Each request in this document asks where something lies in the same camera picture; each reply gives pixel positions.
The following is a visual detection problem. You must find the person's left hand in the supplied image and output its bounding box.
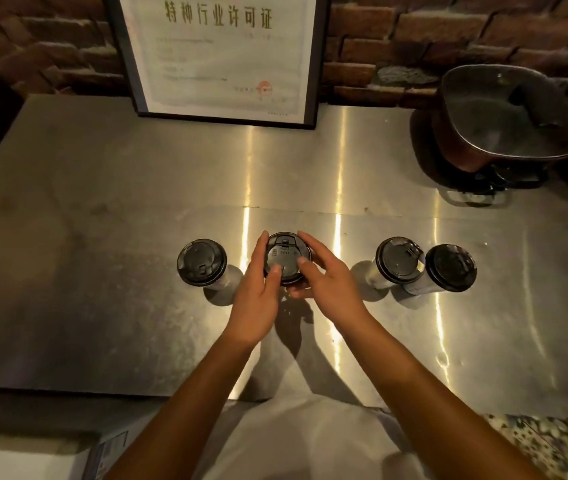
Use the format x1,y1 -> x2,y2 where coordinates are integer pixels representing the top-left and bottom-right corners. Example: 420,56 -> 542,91
221,231 -> 285,348

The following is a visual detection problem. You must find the white paper cup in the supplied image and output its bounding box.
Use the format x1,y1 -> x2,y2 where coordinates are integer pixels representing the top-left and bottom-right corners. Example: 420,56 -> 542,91
364,259 -> 426,291
403,273 -> 446,297
204,264 -> 245,296

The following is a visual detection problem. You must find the black pot stand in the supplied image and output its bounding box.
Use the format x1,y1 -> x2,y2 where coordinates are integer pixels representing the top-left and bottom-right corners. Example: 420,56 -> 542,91
444,164 -> 551,206

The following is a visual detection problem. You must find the person's left forearm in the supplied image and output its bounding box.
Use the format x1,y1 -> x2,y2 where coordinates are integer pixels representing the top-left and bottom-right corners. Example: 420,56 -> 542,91
105,331 -> 265,480

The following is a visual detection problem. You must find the person's white shirt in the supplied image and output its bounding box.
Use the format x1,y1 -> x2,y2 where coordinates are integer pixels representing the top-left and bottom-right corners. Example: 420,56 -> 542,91
203,389 -> 432,480

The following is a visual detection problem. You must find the white cardboard box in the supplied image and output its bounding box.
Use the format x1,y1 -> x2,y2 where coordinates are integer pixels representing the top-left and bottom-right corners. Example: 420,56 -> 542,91
0,429 -> 130,480

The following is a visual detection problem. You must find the black framed certificate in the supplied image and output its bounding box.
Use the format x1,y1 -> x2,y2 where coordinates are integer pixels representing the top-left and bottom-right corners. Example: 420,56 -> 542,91
102,0 -> 333,131

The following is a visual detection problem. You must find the person's right forearm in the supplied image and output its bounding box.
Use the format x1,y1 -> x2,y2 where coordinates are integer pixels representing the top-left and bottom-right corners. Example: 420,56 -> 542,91
331,315 -> 540,480

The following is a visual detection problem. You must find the black plastic cup lid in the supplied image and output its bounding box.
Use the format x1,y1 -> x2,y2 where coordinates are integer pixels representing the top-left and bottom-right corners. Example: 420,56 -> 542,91
263,232 -> 313,287
177,239 -> 228,287
424,244 -> 478,293
375,237 -> 427,284

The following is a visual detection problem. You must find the person's right hand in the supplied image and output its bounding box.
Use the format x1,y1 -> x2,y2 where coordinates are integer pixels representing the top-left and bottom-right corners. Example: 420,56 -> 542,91
286,232 -> 374,336

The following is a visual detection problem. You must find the square copper pot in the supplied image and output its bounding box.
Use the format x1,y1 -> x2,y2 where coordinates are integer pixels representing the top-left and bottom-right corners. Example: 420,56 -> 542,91
433,65 -> 568,174

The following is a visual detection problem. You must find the floral patterned cloth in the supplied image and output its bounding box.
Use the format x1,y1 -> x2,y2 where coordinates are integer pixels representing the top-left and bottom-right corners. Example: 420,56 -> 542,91
481,413 -> 568,480

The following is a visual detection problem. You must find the glass pot lid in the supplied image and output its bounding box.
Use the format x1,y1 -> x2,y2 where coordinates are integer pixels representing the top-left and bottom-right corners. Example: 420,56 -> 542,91
440,65 -> 568,161

